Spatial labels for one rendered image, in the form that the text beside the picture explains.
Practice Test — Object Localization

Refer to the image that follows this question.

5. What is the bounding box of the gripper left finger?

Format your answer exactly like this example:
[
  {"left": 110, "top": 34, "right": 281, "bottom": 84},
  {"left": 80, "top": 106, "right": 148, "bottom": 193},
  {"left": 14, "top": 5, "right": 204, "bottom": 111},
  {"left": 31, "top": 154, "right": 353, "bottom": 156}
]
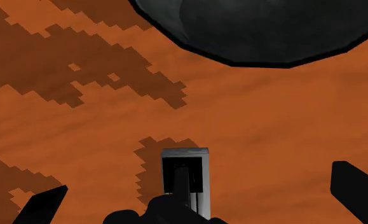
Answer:
[{"left": 12, "top": 185, "right": 69, "bottom": 224}]

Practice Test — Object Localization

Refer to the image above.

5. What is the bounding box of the dark grey round bowl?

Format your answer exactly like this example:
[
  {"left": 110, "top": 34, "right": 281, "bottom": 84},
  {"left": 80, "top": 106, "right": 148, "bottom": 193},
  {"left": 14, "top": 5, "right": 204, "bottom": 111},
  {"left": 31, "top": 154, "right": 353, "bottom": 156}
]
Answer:
[{"left": 127, "top": 0, "right": 368, "bottom": 69}]

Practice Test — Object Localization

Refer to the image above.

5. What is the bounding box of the grey and black box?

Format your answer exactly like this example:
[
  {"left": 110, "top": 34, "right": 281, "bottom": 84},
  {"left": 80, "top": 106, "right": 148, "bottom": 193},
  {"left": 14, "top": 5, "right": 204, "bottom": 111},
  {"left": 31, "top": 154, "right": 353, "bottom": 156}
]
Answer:
[{"left": 160, "top": 147, "right": 211, "bottom": 221}]

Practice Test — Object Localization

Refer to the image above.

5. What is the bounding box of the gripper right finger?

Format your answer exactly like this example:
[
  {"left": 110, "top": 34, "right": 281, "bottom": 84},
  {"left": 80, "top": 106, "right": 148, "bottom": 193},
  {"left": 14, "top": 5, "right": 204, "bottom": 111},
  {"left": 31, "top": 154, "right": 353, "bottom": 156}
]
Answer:
[{"left": 329, "top": 160, "right": 368, "bottom": 224}]

